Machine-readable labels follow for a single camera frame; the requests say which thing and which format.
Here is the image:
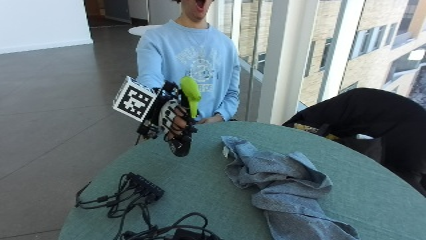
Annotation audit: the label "slanted white window frame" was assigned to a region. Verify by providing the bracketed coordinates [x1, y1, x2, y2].
[315, 0, 367, 103]

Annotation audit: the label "yellow object under jacket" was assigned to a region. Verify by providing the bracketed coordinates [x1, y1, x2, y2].
[293, 122, 340, 141]

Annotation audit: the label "the person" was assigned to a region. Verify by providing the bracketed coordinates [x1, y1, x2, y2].
[134, 0, 242, 123]

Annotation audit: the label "blue-grey crumpled cloth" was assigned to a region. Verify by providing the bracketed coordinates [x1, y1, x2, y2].
[219, 135, 362, 240]

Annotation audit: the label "black adapter cable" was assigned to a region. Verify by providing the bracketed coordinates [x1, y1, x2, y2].
[120, 212, 210, 240]

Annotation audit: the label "white marker cube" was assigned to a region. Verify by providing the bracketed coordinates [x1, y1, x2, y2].
[112, 75, 159, 123]

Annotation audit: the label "black palm camera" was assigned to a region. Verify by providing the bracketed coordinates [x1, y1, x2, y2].
[167, 135, 194, 158]

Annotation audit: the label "black usb hub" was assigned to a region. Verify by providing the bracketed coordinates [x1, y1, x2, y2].
[125, 172, 166, 202]

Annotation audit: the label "beige building outside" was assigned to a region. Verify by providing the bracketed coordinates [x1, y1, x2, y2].
[299, 0, 426, 108]

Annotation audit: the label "black hub cables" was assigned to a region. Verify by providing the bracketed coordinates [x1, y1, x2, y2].
[73, 173, 154, 240]

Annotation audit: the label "lime green plastic clip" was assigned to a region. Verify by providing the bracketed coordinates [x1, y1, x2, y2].
[178, 76, 202, 120]

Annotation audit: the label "white window pillar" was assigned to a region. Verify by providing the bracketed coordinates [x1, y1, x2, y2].
[257, 0, 309, 126]

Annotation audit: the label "white round table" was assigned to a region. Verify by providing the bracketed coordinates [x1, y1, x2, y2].
[126, 24, 162, 37]

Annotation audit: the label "black power adapter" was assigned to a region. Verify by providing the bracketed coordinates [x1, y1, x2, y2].
[171, 227, 223, 240]

